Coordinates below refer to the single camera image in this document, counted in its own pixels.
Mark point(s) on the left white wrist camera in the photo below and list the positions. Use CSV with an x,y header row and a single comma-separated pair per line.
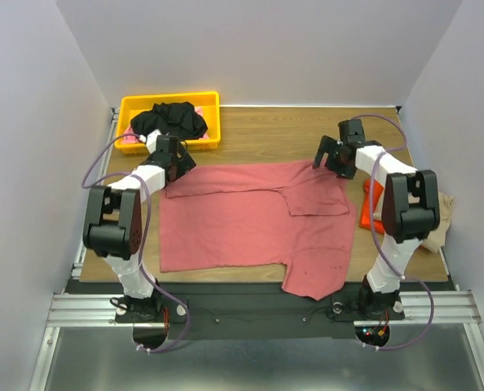
x,y
150,139

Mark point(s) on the light pink t shirt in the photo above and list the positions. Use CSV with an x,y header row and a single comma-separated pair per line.
x,y
130,138

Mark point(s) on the black t shirt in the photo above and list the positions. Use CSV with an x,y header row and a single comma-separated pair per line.
x,y
172,118

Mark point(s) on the folded beige t shirt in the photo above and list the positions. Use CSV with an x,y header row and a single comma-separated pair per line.
x,y
437,238

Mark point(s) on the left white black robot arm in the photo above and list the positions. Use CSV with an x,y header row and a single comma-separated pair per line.
x,y
117,220

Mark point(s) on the pink red t shirt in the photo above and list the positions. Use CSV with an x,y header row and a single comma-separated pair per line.
x,y
252,215

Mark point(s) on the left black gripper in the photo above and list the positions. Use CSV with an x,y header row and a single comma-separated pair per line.
x,y
184,163

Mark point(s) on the yellow plastic bin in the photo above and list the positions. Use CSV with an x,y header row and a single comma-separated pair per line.
x,y
192,117

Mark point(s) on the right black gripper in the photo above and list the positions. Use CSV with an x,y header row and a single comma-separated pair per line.
x,y
326,151

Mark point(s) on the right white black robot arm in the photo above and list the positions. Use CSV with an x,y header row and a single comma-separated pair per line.
x,y
410,209

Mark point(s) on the folded orange t shirt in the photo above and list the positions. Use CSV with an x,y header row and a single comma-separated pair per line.
x,y
370,214

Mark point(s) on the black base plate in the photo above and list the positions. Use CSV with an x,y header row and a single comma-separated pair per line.
x,y
236,311

